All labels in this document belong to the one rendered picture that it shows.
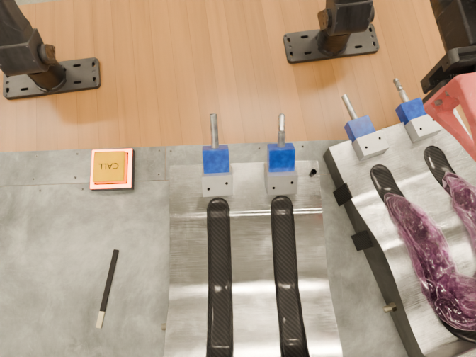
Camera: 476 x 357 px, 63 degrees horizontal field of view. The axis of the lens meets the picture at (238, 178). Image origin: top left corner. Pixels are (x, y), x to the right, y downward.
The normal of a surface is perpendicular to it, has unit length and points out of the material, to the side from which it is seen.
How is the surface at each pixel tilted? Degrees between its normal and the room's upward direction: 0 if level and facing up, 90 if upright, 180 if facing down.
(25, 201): 0
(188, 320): 28
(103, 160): 0
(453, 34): 90
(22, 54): 60
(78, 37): 0
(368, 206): 22
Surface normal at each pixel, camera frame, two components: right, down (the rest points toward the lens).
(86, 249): 0.00, -0.25
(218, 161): 0.07, 0.36
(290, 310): -0.04, -0.67
